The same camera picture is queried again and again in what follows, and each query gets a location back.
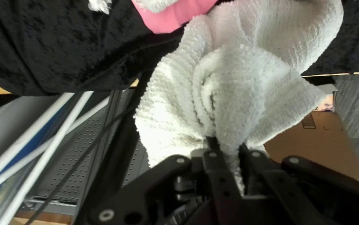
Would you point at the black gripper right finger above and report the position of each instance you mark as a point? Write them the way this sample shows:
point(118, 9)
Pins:
point(296, 191)

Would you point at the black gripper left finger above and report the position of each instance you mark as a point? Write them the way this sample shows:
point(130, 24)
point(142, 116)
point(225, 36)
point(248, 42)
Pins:
point(225, 195)

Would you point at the pink cloth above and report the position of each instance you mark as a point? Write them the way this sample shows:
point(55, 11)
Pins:
point(167, 22)

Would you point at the taped cardboard box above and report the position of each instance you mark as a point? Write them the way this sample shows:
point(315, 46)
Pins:
point(312, 145)

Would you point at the metal tripod stand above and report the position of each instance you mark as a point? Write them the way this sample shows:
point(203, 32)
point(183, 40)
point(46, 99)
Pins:
point(42, 125)

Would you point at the black tablecloth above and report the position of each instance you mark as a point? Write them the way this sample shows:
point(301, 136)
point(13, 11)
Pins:
point(62, 41)

